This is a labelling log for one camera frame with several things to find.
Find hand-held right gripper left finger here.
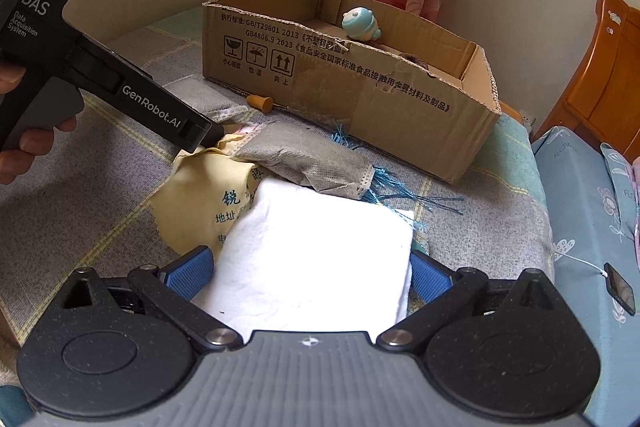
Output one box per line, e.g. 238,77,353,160
60,244,246,353

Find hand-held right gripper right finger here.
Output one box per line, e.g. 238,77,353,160
375,249,571,350

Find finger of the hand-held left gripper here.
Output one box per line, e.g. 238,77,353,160
175,119,226,152

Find blue floral cloth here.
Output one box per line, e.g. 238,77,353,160
410,222,432,258

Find small grey cloth pouch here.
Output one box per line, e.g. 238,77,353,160
170,77,249,124

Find yellow lens cloth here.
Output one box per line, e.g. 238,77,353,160
151,132,266,258

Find large grey cloth pouch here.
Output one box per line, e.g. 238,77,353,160
235,122,376,200

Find white towel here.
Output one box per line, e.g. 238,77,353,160
190,177,416,340

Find blue tassel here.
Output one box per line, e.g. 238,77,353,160
330,124,466,233

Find cardboard box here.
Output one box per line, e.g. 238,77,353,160
201,0,502,185

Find person's left hand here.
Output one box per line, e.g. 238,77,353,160
0,59,79,186

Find small orange rubber cone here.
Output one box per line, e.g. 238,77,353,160
246,93,274,114

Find grey green plaid blanket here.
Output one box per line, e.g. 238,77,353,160
0,12,553,348

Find blue floral bedsheet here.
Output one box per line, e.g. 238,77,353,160
530,124,640,427

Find blue plush toy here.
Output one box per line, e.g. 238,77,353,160
341,6,383,44

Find black phone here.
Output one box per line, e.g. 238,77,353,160
603,263,637,315

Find dark brown fuzzy item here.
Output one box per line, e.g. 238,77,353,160
397,52,436,70

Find orange wooden headboard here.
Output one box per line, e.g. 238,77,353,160
537,0,640,162

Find white cable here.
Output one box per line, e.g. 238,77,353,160
555,252,608,279

